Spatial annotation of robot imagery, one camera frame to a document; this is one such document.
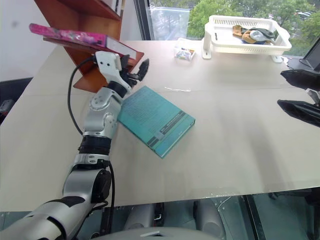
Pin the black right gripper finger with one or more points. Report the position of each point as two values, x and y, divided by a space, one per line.
300 111
302 78

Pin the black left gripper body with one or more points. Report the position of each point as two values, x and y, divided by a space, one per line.
130 76

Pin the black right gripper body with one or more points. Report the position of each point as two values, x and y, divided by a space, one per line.
315 96

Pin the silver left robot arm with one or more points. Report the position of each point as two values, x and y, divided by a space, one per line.
98 117

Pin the teal book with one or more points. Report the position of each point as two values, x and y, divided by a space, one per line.
155 120

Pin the pink book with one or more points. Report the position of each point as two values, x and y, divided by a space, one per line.
75 36

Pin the wooden bookshelf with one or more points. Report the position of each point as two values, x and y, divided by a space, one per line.
82 15

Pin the black monitor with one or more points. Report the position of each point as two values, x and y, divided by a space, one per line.
312 56

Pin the clear tape strip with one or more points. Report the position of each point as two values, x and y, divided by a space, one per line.
177 89

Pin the small clear plastic box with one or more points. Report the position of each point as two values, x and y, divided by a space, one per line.
184 51

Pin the dark grey sock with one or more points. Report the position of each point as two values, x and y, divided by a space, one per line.
265 32

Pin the light grey sock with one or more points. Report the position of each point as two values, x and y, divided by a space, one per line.
256 35

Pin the white plastic basket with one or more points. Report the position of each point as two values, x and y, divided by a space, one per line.
220 37

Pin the grey rounded robot leg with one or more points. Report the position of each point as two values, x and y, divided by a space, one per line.
140 216
208 217

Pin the grey robot torso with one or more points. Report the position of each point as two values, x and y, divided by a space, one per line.
160 233

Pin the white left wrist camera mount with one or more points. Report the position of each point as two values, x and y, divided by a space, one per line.
108 64

